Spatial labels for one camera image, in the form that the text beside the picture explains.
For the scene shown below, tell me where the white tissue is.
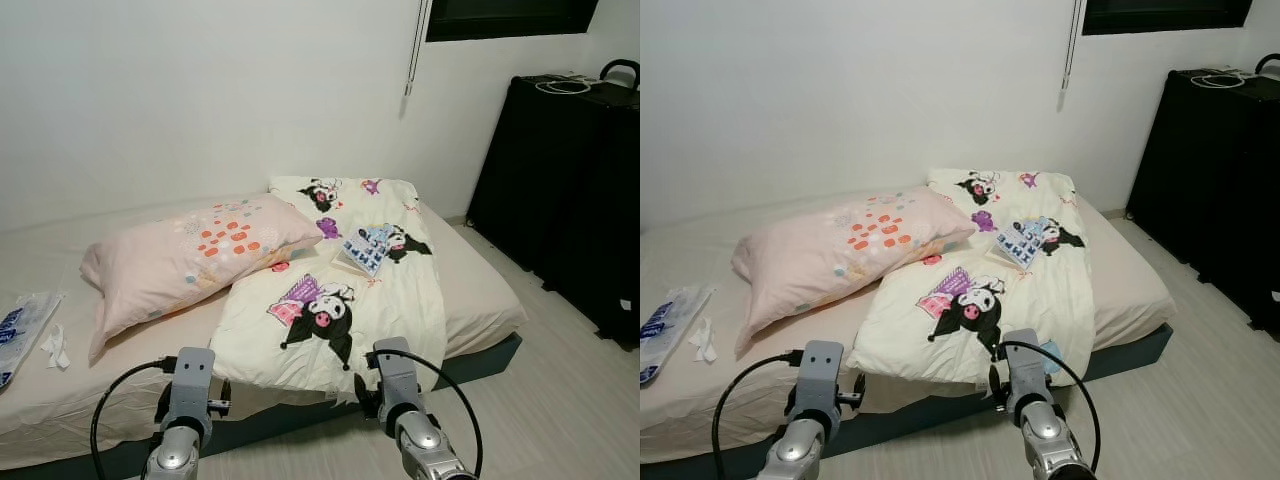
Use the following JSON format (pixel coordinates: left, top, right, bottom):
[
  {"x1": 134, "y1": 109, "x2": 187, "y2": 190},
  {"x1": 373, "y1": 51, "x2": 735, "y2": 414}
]
[
  {"x1": 688, "y1": 317, "x2": 721, "y2": 363},
  {"x1": 40, "y1": 322, "x2": 73, "y2": 371}
]

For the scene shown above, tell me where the pink dotted pillow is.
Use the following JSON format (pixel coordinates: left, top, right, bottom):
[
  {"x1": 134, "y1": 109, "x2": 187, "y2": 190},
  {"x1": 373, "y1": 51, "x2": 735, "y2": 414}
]
[
  {"x1": 80, "y1": 193, "x2": 326, "y2": 363},
  {"x1": 730, "y1": 185, "x2": 979, "y2": 359}
]

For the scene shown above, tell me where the clear blue plastic pack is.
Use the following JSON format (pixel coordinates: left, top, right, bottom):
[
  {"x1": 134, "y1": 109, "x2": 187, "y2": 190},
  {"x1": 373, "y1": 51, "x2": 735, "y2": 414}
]
[
  {"x1": 0, "y1": 290, "x2": 63, "y2": 391},
  {"x1": 640, "y1": 284, "x2": 716, "y2": 386}
]

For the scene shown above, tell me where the cream cartoon print blanket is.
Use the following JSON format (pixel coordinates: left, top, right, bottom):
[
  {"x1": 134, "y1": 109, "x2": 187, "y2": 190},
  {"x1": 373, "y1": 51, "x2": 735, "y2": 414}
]
[
  {"x1": 845, "y1": 168, "x2": 1098, "y2": 386},
  {"x1": 208, "y1": 176, "x2": 448, "y2": 396}
]

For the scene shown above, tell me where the open blue patterned booklet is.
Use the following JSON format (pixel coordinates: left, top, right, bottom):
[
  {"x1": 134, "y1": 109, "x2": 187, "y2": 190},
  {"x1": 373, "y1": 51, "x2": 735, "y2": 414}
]
[
  {"x1": 990, "y1": 215, "x2": 1046, "y2": 271},
  {"x1": 340, "y1": 225, "x2": 396, "y2": 278}
]

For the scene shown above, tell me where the mattress with beige sheet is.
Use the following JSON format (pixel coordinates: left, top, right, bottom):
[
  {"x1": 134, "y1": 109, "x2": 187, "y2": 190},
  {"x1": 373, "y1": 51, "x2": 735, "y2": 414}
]
[
  {"x1": 640, "y1": 185, "x2": 1177, "y2": 466},
  {"x1": 0, "y1": 190, "x2": 528, "y2": 471}
]

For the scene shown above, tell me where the black wardrobe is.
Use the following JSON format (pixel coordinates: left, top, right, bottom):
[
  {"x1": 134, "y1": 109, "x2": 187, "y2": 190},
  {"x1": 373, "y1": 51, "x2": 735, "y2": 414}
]
[
  {"x1": 1126, "y1": 68, "x2": 1280, "y2": 339},
  {"x1": 466, "y1": 75, "x2": 641, "y2": 346}
]

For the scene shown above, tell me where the black framed window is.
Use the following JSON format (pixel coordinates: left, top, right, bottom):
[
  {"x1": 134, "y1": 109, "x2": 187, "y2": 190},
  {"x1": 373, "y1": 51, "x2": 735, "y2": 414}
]
[
  {"x1": 1083, "y1": 0, "x2": 1254, "y2": 36},
  {"x1": 426, "y1": 0, "x2": 601, "y2": 43}
]

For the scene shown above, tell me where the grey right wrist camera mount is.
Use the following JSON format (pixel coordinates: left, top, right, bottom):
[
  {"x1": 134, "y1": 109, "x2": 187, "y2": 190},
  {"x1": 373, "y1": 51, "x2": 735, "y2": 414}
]
[
  {"x1": 372, "y1": 337, "x2": 423, "y2": 413},
  {"x1": 1001, "y1": 328, "x2": 1048, "y2": 403}
]

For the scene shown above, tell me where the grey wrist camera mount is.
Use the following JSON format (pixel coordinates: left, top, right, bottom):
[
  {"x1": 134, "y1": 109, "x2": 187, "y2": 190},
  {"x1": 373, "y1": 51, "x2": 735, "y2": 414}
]
[
  {"x1": 1001, "y1": 328, "x2": 1048, "y2": 403},
  {"x1": 372, "y1": 337, "x2": 423, "y2": 413},
  {"x1": 163, "y1": 346, "x2": 217, "y2": 426},
  {"x1": 793, "y1": 340, "x2": 847, "y2": 419}
]

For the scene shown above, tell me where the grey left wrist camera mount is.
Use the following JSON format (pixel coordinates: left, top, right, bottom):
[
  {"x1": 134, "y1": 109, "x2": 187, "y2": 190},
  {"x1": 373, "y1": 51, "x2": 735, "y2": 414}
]
[
  {"x1": 793, "y1": 340, "x2": 847, "y2": 419},
  {"x1": 163, "y1": 346, "x2": 217, "y2": 426}
]

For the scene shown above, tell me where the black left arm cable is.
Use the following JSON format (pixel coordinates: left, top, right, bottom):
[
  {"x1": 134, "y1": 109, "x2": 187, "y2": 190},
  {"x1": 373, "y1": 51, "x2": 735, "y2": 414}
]
[
  {"x1": 90, "y1": 358, "x2": 179, "y2": 480},
  {"x1": 712, "y1": 349, "x2": 804, "y2": 480}
]

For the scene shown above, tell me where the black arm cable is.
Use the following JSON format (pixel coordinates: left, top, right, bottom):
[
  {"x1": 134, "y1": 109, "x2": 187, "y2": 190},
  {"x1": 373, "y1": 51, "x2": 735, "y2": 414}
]
[
  {"x1": 996, "y1": 340, "x2": 1103, "y2": 473},
  {"x1": 90, "y1": 358, "x2": 179, "y2": 480},
  {"x1": 364, "y1": 346, "x2": 485, "y2": 479},
  {"x1": 712, "y1": 349, "x2": 804, "y2": 480}
]

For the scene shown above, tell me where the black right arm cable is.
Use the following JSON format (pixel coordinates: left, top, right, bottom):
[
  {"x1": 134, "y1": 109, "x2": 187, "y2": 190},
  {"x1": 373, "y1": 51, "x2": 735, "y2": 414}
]
[
  {"x1": 996, "y1": 340, "x2": 1103, "y2": 473},
  {"x1": 364, "y1": 346, "x2": 485, "y2": 479}
]

